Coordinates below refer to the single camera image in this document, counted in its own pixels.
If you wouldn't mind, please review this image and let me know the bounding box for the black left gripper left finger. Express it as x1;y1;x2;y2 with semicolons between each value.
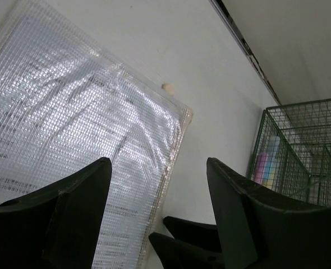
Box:
0;157;112;268

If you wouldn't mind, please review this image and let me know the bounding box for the yellow highlighter pen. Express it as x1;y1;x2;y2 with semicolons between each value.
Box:
262;178;275;189

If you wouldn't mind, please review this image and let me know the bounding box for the green wire desk organizer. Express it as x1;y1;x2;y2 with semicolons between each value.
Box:
246;99;331;206

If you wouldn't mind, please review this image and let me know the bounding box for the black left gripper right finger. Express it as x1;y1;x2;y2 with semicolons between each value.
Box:
206;157;331;268

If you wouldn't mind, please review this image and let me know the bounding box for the clear mesh pouch beige zipper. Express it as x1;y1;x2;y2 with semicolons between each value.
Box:
0;1;193;268

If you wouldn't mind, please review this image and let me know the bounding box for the aluminium table edge rail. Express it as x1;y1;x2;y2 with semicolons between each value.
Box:
209;0;281;105

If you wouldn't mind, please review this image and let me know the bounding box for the blue highlighter pen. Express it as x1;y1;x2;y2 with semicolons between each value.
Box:
264;136;281;179

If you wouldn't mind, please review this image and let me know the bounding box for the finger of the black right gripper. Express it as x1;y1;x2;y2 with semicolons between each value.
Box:
149;233;224;269
163;216;219;252

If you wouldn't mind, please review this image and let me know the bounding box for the purple highlighter pen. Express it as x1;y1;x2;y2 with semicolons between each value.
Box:
254;152;269;184

